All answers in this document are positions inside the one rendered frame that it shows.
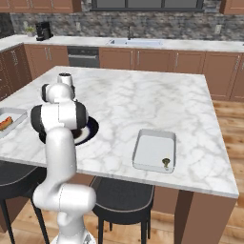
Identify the large dark blue plate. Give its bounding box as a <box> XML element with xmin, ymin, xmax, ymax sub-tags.
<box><xmin>38</xmin><ymin>115</ymin><xmax>100</xmax><ymax>147</ymax></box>

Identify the white tupperware container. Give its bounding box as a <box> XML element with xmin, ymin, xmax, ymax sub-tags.
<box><xmin>0</xmin><ymin>107</ymin><xmax>29</xmax><ymax>139</ymax></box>
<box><xmin>132</xmin><ymin>128</ymin><xmax>177</xmax><ymax>174</ymax></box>

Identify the small green vegetable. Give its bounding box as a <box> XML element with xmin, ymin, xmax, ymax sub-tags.
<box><xmin>161</xmin><ymin>157</ymin><xmax>171</xmax><ymax>169</ymax></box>

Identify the orange cooked food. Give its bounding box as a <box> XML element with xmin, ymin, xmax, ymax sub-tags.
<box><xmin>0</xmin><ymin>115</ymin><xmax>14</xmax><ymax>132</ymax></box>

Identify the black dishwasher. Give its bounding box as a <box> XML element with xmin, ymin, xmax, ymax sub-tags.
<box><xmin>67</xmin><ymin>46</ymin><xmax>101</xmax><ymax>69</ymax></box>

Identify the black round stool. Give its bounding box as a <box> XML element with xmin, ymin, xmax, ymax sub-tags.
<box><xmin>0</xmin><ymin>160</ymin><xmax>51</xmax><ymax>244</ymax></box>
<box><xmin>89</xmin><ymin>176</ymin><xmax>156</xmax><ymax>244</ymax></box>

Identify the brown base cupboard run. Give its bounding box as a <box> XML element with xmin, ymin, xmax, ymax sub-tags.
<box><xmin>24</xmin><ymin>43</ymin><xmax>244</xmax><ymax>103</ymax></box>

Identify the steel sink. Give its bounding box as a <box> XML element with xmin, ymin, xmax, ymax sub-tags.
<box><xmin>106</xmin><ymin>37</ymin><xmax>164</xmax><ymax>48</ymax></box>

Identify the dark framed window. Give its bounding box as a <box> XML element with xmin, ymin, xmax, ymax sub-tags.
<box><xmin>91</xmin><ymin>0</ymin><xmax>205</xmax><ymax>12</ymax></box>

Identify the black coffee machine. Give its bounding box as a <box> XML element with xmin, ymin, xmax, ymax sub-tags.
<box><xmin>34</xmin><ymin>21</ymin><xmax>54</xmax><ymax>42</ymax></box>

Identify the brown side cupboard run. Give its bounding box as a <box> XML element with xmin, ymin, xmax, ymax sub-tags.
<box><xmin>0</xmin><ymin>43</ymin><xmax>33</xmax><ymax>102</ymax></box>

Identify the small potted plant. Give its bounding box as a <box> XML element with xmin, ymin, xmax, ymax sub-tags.
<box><xmin>24</xmin><ymin>25</ymin><xmax>36</xmax><ymax>38</ymax></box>

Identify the brown wall cupboard run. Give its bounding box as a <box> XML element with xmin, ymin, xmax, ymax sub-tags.
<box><xmin>0</xmin><ymin>0</ymin><xmax>83</xmax><ymax>14</ymax></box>

